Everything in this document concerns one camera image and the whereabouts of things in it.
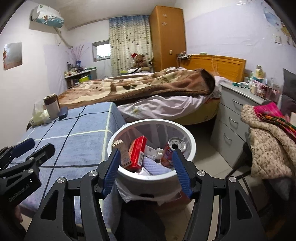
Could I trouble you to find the dark blue glasses case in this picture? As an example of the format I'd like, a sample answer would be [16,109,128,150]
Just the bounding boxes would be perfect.
[58,107,69,120]

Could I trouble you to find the dark grey chair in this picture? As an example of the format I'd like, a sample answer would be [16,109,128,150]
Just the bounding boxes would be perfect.
[228,68,296,202]

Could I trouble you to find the decorative branches in vase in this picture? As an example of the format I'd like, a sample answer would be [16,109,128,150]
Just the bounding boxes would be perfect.
[66,44,89,66]

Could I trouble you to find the white small box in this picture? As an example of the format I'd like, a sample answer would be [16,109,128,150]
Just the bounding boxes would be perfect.
[144,145,166,160]

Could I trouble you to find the yellow tissue pack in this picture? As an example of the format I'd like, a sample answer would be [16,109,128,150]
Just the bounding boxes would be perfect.
[30,101,51,127]

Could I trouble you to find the air conditioner hose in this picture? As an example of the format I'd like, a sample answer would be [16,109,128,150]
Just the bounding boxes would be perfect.
[54,27,74,49]

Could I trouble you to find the pink plaid cloth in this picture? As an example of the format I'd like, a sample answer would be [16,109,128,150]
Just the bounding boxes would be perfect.
[254,102,296,137]

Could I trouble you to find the person's left hand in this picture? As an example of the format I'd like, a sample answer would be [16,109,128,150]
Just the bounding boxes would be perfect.
[13,205,23,223]

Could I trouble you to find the beige small box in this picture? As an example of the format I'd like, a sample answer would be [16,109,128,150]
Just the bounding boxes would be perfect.
[111,139,131,168]

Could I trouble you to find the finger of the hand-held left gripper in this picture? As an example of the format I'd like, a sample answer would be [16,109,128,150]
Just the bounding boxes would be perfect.
[5,143,56,173]
[0,138,36,171]

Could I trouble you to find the pale pink bedsheet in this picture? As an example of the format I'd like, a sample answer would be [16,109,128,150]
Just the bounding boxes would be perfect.
[118,67,232,123]

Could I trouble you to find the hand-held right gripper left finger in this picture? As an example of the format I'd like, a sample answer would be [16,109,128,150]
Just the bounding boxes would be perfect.
[24,149,121,241]

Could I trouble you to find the teddy bear with red hat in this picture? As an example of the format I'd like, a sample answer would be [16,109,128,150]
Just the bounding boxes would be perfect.
[130,53,148,69]

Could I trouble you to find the group of bottles on desk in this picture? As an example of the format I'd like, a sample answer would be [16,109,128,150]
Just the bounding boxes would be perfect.
[65,61,84,78]

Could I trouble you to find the blue flower wall sticker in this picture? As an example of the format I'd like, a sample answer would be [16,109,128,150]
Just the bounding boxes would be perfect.
[264,5,281,29]

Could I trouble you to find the white round bin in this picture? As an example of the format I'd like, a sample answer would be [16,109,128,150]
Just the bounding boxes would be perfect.
[107,119,197,204]

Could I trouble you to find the white and brown insulated mug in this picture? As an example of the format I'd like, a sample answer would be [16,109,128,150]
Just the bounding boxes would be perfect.
[43,93,61,120]

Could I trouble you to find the wooden wardrobe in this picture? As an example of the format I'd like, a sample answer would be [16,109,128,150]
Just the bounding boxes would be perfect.
[149,6,187,72]

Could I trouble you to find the brown printed blanket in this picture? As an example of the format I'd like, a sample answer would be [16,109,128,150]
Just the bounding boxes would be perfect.
[55,68,215,109]

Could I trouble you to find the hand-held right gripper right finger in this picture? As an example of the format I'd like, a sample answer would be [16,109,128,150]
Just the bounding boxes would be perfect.
[172,149,269,241]

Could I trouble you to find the small window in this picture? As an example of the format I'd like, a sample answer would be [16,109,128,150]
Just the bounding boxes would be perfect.
[92,40,111,62]

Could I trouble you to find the red medicine box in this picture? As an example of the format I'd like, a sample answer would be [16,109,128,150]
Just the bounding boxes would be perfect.
[128,136,148,172]

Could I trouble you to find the shiny wall poster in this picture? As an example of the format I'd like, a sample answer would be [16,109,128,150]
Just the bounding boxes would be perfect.
[3,42,23,70]

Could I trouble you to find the covered wall air conditioner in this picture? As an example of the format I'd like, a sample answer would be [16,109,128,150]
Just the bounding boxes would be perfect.
[30,5,65,29]

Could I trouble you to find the red soda can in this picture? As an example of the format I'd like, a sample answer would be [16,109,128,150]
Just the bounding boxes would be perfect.
[160,137,186,168]

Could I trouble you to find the small white desk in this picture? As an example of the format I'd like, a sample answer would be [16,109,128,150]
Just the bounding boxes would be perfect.
[64,68,97,89]

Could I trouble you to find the group of medicine boxes and bottles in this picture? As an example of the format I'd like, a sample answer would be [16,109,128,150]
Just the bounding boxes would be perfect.
[232,65,281,99]

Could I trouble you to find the floral padded jacket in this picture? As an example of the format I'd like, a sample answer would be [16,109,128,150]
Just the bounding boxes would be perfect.
[240,104,296,180]

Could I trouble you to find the patterned window curtain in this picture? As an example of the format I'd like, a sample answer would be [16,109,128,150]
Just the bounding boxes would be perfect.
[109,15,154,73]

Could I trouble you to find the translucent bin liner bag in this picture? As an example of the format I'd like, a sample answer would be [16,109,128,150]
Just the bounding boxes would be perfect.
[111,122,193,205]

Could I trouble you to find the grey drawer nightstand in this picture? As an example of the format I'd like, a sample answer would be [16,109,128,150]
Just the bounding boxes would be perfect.
[210,82,272,168]

